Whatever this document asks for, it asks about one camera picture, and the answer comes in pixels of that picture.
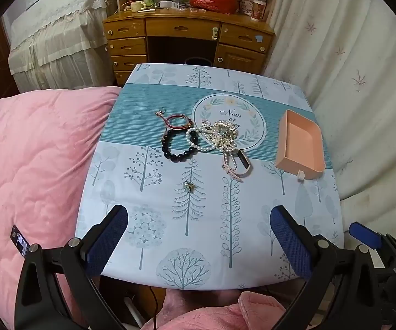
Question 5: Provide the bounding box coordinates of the pink quilt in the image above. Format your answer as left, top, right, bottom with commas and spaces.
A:
0, 86, 123, 330

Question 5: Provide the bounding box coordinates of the patterned paper cup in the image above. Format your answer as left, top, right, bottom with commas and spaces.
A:
251, 0, 266, 21

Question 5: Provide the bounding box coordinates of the tree print tablecloth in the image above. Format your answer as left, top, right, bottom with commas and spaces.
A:
75, 63, 345, 290

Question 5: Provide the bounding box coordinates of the black bead bracelet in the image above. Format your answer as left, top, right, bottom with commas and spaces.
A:
160, 129, 199, 162

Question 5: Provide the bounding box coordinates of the black smartphone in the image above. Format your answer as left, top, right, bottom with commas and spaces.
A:
10, 226, 30, 258

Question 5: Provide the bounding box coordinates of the pink strap watch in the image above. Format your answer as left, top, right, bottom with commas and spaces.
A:
221, 148, 252, 182

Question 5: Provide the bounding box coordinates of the person's pink fleece clothing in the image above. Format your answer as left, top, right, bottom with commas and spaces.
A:
143, 289, 288, 330

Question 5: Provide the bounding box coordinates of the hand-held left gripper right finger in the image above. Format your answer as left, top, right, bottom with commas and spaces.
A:
269, 205, 383, 330

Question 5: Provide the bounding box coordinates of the white pearl bracelet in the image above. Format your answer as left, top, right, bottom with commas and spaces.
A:
185, 124, 219, 152

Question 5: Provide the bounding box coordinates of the pink plastic tray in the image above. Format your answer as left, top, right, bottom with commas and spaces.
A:
274, 109, 325, 181

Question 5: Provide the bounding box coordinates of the white leaf print curtain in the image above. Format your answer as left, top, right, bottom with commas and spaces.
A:
263, 0, 396, 234

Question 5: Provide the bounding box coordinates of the black cable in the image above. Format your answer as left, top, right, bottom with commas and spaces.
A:
148, 284, 161, 330

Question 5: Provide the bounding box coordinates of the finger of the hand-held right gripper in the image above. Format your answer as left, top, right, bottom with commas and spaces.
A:
349, 223, 386, 250

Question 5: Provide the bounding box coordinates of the dark waste bin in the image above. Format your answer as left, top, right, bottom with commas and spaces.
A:
184, 57, 214, 67

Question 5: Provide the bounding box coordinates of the white lace furniture cover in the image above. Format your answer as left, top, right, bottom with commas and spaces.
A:
7, 0, 116, 93

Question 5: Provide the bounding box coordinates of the gold chain necklace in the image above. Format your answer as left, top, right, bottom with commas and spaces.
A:
201, 119, 241, 154

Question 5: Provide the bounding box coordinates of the red cord bracelet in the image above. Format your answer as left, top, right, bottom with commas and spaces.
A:
155, 109, 194, 131

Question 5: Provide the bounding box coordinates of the wooden desk with drawers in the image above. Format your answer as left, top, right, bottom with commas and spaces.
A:
102, 7, 276, 86

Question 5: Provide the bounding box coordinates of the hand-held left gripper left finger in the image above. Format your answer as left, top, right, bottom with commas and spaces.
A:
14, 204, 130, 330

